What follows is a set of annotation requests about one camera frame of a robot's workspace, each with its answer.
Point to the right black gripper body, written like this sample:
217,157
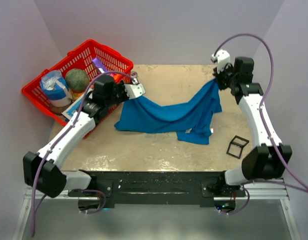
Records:
226,78

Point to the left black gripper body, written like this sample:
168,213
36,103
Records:
119,95

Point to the blue garment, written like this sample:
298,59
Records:
145,116

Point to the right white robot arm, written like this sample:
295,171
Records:
269,155

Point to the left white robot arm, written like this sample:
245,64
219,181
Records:
42,169

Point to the blue red drink can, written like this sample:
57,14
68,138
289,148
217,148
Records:
134,74

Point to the purple box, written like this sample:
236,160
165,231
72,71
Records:
99,66

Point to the red plastic basket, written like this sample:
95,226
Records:
119,69

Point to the green round melon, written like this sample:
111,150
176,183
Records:
77,80

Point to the blue white flat box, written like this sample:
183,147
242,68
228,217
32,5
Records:
73,107

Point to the blue white wrapped package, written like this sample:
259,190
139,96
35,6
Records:
56,89

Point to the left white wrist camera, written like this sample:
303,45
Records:
134,91

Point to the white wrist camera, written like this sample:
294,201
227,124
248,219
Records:
221,58
134,91

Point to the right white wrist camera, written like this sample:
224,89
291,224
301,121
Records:
221,58

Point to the black square frame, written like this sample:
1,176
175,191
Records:
238,142

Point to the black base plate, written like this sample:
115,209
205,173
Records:
157,188

